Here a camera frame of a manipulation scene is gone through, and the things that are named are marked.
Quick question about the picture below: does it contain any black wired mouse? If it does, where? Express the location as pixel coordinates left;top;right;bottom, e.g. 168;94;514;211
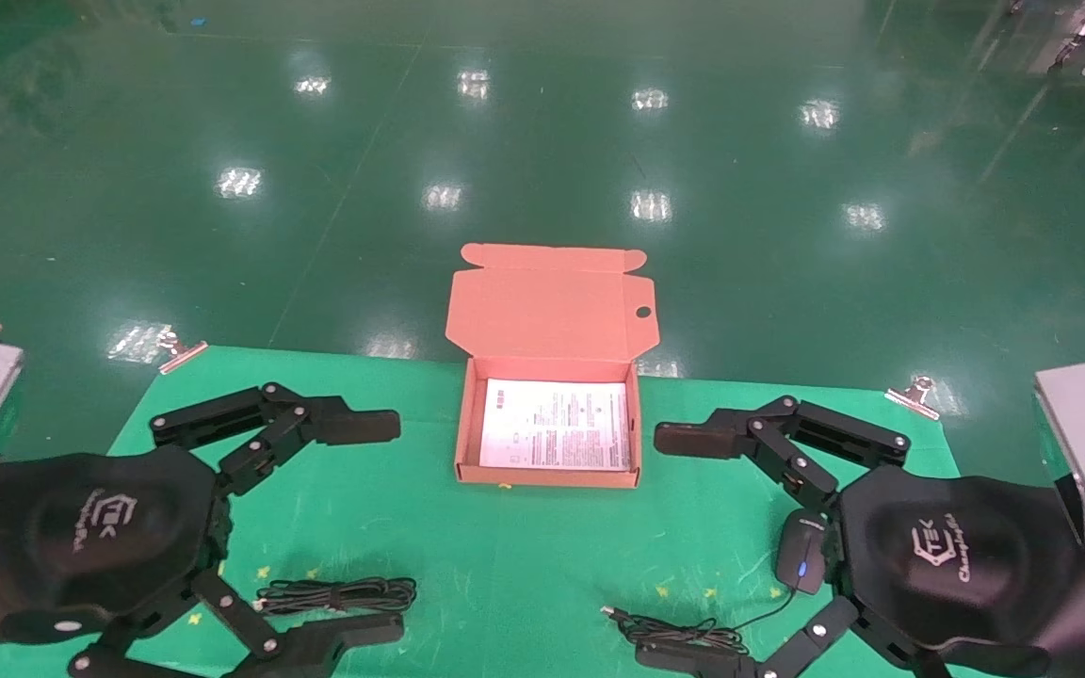
602;508;831;660

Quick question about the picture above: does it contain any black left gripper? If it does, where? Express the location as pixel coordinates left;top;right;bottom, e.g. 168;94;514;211
0;447;407;678

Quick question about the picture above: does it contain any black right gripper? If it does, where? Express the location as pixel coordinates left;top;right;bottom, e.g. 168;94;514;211
828;466;1085;678

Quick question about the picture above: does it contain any black data cable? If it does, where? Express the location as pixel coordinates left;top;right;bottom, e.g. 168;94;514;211
253;576;418;618

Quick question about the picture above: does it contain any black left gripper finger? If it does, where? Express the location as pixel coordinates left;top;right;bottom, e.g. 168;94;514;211
149;381;402;497

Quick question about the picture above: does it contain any white printed paper sheet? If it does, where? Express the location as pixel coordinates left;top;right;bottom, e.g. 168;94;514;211
478;379;633;472

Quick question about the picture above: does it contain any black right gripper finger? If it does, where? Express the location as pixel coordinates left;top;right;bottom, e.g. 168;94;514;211
635;595;939;678
653;395;913;511

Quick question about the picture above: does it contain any silver binder clip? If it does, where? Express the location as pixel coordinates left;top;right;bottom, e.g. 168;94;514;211
884;375;941;420
156;328;209;376

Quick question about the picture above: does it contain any orange cardboard box with lid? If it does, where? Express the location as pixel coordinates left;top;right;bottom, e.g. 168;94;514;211
445;243;661;489

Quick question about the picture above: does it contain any green table mat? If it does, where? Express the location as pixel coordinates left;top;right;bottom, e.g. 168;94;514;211
0;344;1052;678

